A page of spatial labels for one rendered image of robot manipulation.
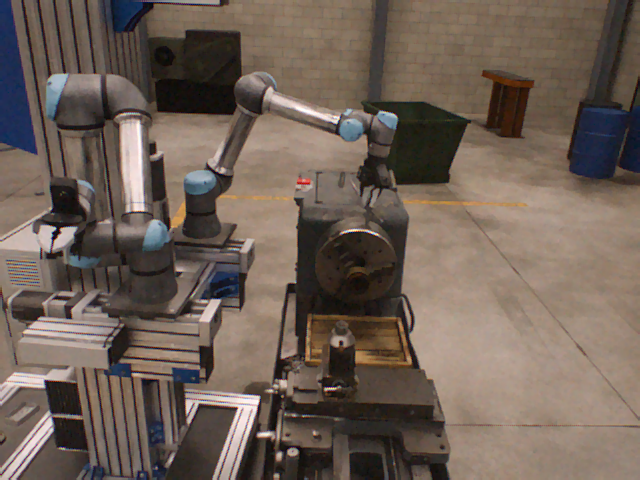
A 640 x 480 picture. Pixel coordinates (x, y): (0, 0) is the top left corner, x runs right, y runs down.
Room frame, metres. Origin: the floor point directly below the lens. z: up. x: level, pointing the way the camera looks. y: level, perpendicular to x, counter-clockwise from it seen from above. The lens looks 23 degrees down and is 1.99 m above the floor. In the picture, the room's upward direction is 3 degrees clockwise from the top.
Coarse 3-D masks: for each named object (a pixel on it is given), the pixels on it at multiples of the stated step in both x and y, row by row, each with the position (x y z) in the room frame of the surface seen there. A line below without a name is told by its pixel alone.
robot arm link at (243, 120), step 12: (240, 108) 2.00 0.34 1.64; (240, 120) 2.00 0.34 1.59; (252, 120) 2.01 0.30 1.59; (228, 132) 2.01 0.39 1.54; (240, 132) 2.00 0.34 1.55; (228, 144) 2.01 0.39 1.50; (240, 144) 2.02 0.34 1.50; (216, 156) 2.03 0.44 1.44; (228, 156) 2.01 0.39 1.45; (216, 168) 2.01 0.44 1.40; (228, 168) 2.02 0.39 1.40; (228, 180) 2.03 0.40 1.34
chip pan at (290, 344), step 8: (288, 296) 2.53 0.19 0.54; (288, 304) 2.45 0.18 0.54; (288, 312) 2.37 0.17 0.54; (288, 320) 2.29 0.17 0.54; (288, 328) 2.22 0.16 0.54; (288, 336) 2.15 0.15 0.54; (288, 344) 2.09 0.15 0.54; (296, 344) 2.09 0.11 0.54; (304, 344) 2.09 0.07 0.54; (288, 352) 2.02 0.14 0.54; (296, 352) 2.03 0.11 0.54; (304, 352) 2.03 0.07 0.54; (272, 424) 1.56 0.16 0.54
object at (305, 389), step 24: (288, 384) 1.27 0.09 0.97; (312, 384) 1.27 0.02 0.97; (360, 384) 1.28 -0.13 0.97; (384, 384) 1.29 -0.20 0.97; (408, 384) 1.29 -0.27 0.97; (312, 408) 1.21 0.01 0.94; (336, 408) 1.21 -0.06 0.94; (360, 408) 1.21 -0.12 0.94; (384, 408) 1.21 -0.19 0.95; (408, 408) 1.21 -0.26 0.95; (432, 408) 1.21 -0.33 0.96
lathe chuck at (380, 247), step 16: (352, 224) 1.89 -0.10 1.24; (368, 224) 1.92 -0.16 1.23; (320, 240) 1.91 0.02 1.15; (352, 240) 1.84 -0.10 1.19; (368, 240) 1.84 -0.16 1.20; (384, 240) 1.84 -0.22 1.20; (320, 256) 1.83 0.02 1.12; (336, 256) 1.84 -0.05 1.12; (368, 256) 1.84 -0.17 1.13; (384, 256) 1.84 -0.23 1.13; (320, 272) 1.83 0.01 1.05; (336, 272) 1.84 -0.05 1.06; (336, 288) 1.84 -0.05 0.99; (368, 288) 1.84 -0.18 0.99; (384, 288) 1.84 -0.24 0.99
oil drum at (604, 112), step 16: (592, 112) 7.28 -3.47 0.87; (608, 112) 7.34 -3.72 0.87; (624, 112) 7.41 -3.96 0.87; (592, 128) 7.24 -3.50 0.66; (608, 128) 7.14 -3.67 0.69; (624, 128) 7.20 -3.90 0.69; (576, 144) 7.43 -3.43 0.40; (592, 144) 7.20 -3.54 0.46; (608, 144) 7.14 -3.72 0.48; (576, 160) 7.34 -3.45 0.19; (592, 160) 7.17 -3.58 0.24; (608, 160) 7.14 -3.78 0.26; (592, 176) 7.15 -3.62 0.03; (608, 176) 7.16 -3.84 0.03
